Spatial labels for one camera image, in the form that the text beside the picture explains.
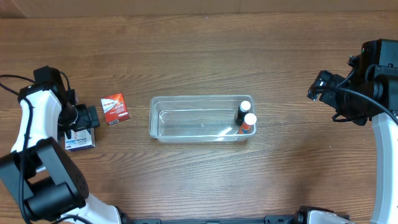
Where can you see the red medicine box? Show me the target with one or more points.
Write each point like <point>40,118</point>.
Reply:
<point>114,108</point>

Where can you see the clear plastic container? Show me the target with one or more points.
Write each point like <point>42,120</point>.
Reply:
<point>198,118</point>

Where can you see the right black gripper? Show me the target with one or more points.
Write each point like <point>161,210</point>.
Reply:
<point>362,114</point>

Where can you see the white medicine box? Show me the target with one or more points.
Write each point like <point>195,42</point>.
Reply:
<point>80,140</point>

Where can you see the orange tube white cap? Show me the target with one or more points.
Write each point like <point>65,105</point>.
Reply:
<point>249,121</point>

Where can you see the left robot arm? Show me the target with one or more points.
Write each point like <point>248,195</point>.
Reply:
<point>43,180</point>

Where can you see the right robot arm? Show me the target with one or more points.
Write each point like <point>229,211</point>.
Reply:
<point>377,63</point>

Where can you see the dark bottle white cap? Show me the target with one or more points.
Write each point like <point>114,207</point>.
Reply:
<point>243,110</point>

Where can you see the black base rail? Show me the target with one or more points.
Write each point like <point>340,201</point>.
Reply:
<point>268,219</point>

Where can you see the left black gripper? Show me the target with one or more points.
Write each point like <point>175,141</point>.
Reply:
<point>87,119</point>

